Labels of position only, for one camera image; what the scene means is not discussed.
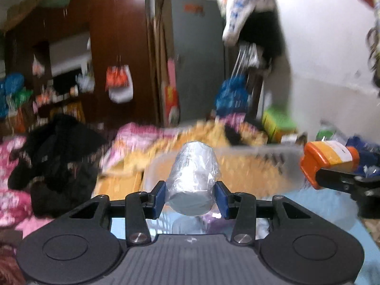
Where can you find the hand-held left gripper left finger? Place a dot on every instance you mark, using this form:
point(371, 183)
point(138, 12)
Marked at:
point(160, 196)

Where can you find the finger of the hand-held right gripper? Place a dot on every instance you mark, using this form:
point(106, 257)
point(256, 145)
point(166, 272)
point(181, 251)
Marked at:
point(341, 178)

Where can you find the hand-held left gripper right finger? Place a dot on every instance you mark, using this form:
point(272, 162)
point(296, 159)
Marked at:
point(222, 197)

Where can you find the orange bottle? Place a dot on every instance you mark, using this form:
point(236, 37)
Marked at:
point(328, 161)

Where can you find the clear plastic storage box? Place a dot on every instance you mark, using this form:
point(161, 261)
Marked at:
point(225, 169)

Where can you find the plastic-wrapped silver can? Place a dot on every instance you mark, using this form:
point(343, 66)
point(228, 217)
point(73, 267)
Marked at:
point(191, 178)

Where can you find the yellow patterned blanket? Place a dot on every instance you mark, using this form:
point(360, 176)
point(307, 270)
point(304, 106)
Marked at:
point(190, 142)

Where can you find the green box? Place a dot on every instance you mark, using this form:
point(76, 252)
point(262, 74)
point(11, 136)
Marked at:
point(277, 123)

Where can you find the red and pink hanging packets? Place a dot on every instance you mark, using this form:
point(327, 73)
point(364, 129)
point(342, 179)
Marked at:
point(172, 95)

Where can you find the blue plastic bag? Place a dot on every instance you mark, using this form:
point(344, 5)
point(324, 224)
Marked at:
point(232, 90)

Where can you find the black clothes pile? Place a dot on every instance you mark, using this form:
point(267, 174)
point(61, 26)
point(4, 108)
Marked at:
point(56, 163)

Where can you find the orange and white hanging bag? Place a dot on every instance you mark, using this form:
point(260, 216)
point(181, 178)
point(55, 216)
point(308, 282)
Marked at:
point(119, 81)

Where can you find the pink floral blanket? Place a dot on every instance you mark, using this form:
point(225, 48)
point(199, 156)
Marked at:
point(17, 190)

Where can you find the grey door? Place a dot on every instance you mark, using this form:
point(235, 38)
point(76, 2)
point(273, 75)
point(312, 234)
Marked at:
point(197, 56)

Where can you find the black hanging garment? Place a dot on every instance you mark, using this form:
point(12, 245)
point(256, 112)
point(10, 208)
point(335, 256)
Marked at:
point(262, 38)

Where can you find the dark wooden wardrobe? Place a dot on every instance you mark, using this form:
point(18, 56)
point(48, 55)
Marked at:
point(74, 59)

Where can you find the blue bag on shelf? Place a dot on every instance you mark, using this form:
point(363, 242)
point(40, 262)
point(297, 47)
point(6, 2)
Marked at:
point(10, 93)

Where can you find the white printed hanging bag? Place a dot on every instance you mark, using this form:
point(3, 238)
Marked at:
point(243, 9)

